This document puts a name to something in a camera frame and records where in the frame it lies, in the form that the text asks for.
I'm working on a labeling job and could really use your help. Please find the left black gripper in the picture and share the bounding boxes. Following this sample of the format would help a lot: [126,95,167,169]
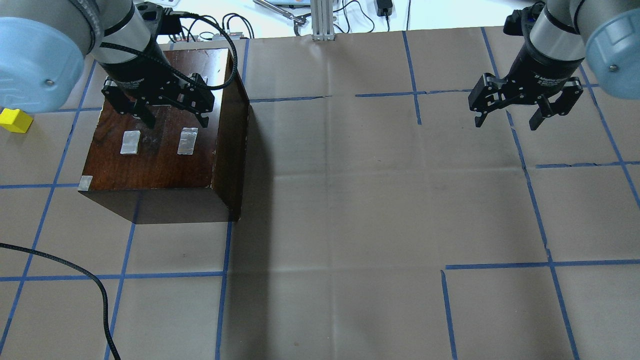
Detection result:
[101,48,215,130]

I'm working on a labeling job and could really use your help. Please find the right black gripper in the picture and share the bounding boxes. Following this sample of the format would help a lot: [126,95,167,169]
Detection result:
[468,45,585,132]

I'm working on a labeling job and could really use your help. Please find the yellow block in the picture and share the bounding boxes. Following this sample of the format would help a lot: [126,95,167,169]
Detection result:
[0,108,34,134]

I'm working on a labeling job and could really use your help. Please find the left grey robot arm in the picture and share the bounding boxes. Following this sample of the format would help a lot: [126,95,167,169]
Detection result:
[0,0,215,128]

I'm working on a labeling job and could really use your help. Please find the dark wooden drawer cabinet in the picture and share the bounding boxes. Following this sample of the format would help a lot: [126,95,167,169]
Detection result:
[78,75,250,224]

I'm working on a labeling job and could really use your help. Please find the black power adapter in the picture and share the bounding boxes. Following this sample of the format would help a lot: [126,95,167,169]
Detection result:
[375,0,394,18]

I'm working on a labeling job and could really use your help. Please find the aluminium frame post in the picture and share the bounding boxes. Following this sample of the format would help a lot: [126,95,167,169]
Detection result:
[310,0,335,42]

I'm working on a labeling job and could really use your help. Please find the black braided cable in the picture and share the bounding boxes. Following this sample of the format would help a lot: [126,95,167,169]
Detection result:
[0,242,122,360]

